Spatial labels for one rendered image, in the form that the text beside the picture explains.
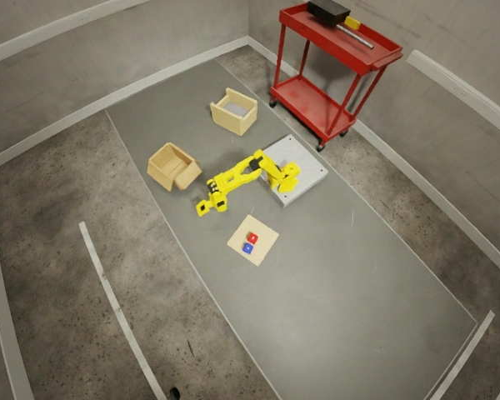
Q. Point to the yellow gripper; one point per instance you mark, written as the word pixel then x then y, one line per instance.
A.
pixel 201 208

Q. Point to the beige flat mat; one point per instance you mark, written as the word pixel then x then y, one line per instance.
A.
pixel 266 238

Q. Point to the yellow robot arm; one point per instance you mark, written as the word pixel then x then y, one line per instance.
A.
pixel 258 162

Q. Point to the blue die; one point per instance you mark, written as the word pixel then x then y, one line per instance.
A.
pixel 248 248

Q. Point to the red die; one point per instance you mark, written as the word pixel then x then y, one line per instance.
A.
pixel 252 238

